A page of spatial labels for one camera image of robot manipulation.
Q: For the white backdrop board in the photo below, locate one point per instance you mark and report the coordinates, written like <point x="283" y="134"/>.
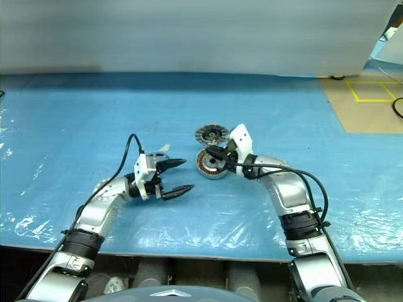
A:
<point x="189" y="34"/>

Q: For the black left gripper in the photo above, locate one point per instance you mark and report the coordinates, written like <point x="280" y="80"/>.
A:
<point x="155" y="181"/>

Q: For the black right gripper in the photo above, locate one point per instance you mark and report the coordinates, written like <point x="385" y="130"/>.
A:
<point x="231" y="154"/>

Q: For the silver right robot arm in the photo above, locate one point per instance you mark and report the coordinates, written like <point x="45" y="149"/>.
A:
<point x="289" y="192"/>

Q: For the grey robot torso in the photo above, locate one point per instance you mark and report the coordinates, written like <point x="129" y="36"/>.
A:
<point x="141" y="295"/>

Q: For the blue table mat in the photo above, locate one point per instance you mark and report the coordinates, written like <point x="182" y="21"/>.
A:
<point x="78" y="119"/>

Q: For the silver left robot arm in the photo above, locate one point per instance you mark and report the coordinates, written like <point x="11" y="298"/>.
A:
<point x="94" y="214"/>

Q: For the black backdrop board foot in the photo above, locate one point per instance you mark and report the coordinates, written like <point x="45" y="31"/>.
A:
<point x="337" y="77"/>

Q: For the grey finned motor rotor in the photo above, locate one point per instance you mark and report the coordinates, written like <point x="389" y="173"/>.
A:
<point x="204" y="133"/>

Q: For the grey rounded shape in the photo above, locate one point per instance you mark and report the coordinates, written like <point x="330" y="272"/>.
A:
<point x="244" y="275"/>
<point x="152" y="272"/>

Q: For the silver motor housing with copper windings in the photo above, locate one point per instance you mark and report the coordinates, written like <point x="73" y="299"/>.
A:
<point x="209" y="171"/>

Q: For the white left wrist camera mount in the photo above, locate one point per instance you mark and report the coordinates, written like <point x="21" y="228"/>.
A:
<point x="141" y="170"/>

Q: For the white panel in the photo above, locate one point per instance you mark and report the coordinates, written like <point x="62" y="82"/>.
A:
<point x="392" y="50"/>

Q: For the brown cardboard sheet with yellow tape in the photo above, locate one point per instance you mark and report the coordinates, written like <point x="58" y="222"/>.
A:
<point x="362" y="116"/>

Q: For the small white part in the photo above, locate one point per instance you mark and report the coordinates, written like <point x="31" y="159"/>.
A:
<point x="152" y="154"/>

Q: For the small white rounded shape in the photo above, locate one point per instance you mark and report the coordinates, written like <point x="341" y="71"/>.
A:
<point x="115" y="285"/>

